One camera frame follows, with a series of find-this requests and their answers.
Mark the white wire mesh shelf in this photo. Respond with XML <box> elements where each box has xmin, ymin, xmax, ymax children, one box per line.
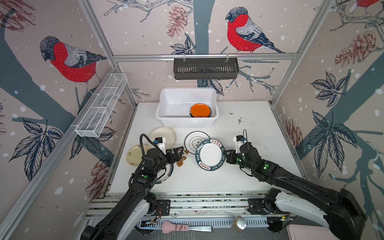
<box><xmin>75</xmin><ymin>73</ymin><xmax>128</xmax><ymax>138</ymax></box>

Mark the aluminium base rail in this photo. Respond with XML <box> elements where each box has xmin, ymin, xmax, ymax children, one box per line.
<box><xmin>85</xmin><ymin>191</ymin><xmax>267</xmax><ymax>219</ymax></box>

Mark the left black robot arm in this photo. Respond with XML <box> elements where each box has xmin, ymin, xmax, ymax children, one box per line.
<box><xmin>80</xmin><ymin>147</ymin><xmax>184</xmax><ymax>240</ymax></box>

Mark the small yellowish saucer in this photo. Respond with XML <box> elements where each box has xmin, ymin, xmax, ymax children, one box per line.
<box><xmin>126</xmin><ymin>144</ymin><xmax>149</xmax><ymax>166</ymax></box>

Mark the white plate dark lettered rim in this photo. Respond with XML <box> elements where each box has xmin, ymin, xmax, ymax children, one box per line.
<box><xmin>195</xmin><ymin>139</ymin><xmax>226</xmax><ymax>172</ymax></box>

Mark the orange plate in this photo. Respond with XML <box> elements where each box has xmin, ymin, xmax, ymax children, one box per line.
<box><xmin>190</xmin><ymin>104</ymin><xmax>212</xmax><ymax>118</ymax></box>

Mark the white plastic bin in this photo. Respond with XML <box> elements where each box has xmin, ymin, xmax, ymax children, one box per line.
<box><xmin>156</xmin><ymin>88</ymin><xmax>219</xmax><ymax>128</ymax></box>

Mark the black hanging basket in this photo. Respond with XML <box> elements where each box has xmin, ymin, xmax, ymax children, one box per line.
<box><xmin>174</xmin><ymin>58</ymin><xmax>239</xmax><ymax>80</ymax></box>

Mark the pink handled scraper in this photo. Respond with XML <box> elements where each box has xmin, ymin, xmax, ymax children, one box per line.
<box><xmin>162</xmin><ymin>222</ymin><xmax>213</xmax><ymax>234</ymax></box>

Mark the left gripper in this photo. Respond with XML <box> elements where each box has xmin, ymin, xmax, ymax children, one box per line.
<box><xmin>153</xmin><ymin>145</ymin><xmax>184</xmax><ymax>175</ymax></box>

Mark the white plate with flower outline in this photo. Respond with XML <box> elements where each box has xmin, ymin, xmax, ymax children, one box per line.
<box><xmin>184</xmin><ymin>131</ymin><xmax>210</xmax><ymax>155</ymax></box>

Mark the cream round plate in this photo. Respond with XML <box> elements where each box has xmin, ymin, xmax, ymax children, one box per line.
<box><xmin>149</xmin><ymin>127</ymin><xmax>177</xmax><ymax>149</ymax></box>

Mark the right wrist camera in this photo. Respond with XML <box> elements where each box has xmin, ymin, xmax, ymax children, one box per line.
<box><xmin>234</xmin><ymin>135</ymin><xmax>246</xmax><ymax>154</ymax></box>

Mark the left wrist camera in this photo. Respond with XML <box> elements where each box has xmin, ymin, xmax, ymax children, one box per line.
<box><xmin>154</xmin><ymin>137</ymin><xmax>166</xmax><ymax>155</ymax></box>

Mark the metal cup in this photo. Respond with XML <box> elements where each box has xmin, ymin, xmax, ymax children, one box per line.
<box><xmin>230</xmin><ymin>216</ymin><xmax>248</xmax><ymax>233</ymax></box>

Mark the pink tray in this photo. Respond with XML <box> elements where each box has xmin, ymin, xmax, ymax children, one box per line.
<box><xmin>287</xmin><ymin>225</ymin><xmax>339</xmax><ymax>240</ymax></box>

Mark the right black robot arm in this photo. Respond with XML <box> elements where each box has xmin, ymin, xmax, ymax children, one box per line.
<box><xmin>225</xmin><ymin>142</ymin><xmax>366</xmax><ymax>240</ymax></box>

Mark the white plate green rim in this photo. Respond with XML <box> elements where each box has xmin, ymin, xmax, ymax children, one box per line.
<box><xmin>156</xmin><ymin>164</ymin><xmax>174</xmax><ymax>185</ymax></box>

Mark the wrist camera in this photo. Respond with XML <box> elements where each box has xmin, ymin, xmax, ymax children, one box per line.
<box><xmin>234</xmin><ymin>135</ymin><xmax>246</xmax><ymax>154</ymax></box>
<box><xmin>154</xmin><ymin>137</ymin><xmax>166</xmax><ymax>155</ymax></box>

